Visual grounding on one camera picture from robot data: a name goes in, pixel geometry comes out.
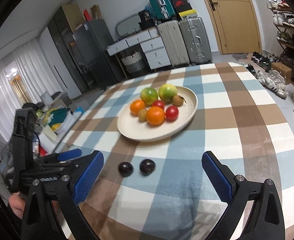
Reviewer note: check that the dark plum right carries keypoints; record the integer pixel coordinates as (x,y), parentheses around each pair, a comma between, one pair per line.
(147,166)

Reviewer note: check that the cardboard box on floor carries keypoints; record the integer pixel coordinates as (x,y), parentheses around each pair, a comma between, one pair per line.
(284,71)

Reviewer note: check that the wooden shoe rack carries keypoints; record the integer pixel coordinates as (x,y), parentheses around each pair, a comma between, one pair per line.
(283,20)

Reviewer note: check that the dark plum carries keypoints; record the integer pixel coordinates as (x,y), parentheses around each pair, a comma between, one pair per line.
(125,169)
(147,166)

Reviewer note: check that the person's left hand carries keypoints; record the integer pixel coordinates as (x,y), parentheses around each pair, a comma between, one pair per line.
(17,204)

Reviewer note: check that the silver aluminium suitcase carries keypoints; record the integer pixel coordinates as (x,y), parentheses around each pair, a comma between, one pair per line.
(196,40)

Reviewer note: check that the teal suitcase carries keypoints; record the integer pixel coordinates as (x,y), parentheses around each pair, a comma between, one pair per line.
(164,10)

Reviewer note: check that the wooden door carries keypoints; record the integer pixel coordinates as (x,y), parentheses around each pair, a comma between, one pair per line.
(235,25)

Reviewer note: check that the white curtain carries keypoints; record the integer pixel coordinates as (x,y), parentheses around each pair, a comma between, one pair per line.
(25,75)

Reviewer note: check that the cream round plate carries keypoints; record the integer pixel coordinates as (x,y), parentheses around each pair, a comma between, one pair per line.
(132,128)

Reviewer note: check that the brown longan fruit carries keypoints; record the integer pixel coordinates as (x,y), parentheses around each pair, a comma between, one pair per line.
(142,114)
(178,100)

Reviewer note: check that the black red shoe box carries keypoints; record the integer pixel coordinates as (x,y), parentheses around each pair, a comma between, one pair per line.
(184,8)

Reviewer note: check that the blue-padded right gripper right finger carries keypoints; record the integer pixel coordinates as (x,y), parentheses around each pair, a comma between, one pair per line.
(265,220)

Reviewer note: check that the dark plum left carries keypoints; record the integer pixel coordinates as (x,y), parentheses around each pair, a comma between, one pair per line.
(125,169)

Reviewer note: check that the grey refrigerator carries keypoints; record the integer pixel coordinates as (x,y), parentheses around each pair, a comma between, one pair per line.
(92,40)

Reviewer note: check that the checkered tablecloth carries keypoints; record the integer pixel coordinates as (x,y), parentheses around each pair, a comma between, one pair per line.
(236,119)

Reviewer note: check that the white drawer desk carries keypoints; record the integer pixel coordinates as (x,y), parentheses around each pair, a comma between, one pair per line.
(149,43)

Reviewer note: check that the dark glass cabinet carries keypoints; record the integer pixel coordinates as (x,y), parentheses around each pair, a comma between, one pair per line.
(62,27)

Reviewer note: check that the woven laundry basket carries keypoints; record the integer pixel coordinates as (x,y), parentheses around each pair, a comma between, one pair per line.
(134,64)

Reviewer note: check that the yellow green round fruit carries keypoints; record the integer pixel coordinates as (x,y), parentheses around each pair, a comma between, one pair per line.
(149,95)

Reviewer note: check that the red tomato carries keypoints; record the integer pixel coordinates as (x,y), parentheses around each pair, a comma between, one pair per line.
(172,113)
(159,103)

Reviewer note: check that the small orange mandarin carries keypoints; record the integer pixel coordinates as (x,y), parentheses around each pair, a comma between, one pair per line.
(136,106)

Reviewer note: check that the large green yellow fruit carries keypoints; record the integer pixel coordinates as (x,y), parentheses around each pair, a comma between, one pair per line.
(166,92)

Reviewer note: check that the beige ribbed suitcase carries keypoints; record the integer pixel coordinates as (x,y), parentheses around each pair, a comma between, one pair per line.
(174,43)

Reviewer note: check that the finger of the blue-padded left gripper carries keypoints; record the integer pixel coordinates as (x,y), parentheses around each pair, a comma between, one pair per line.
(59,157)

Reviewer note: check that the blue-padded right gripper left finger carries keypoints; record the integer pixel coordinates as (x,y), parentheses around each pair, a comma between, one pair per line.
(67,183)

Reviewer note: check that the large orange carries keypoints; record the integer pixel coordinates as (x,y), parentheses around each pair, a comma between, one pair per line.
(155,116)

